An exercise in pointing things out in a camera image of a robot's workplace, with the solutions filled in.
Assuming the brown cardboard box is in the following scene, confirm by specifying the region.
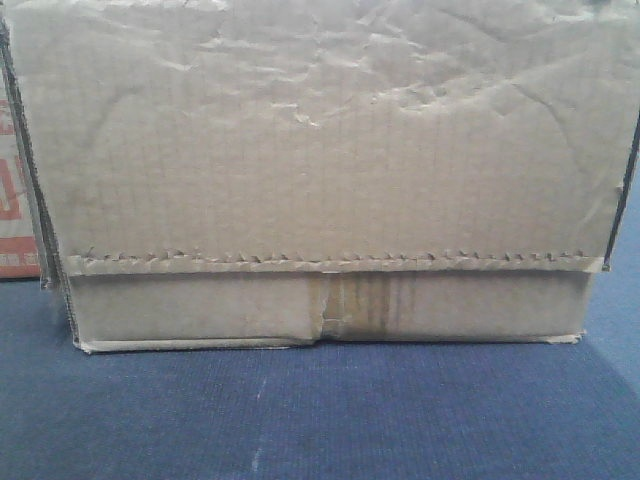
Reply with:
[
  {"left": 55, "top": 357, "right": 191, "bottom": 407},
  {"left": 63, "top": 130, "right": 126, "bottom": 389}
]
[{"left": 1, "top": 1, "right": 639, "bottom": 353}]

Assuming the red printed cardboard box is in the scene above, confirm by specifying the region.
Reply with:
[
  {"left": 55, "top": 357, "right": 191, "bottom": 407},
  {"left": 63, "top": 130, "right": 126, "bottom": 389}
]
[{"left": 0, "top": 67, "right": 41, "bottom": 279}]

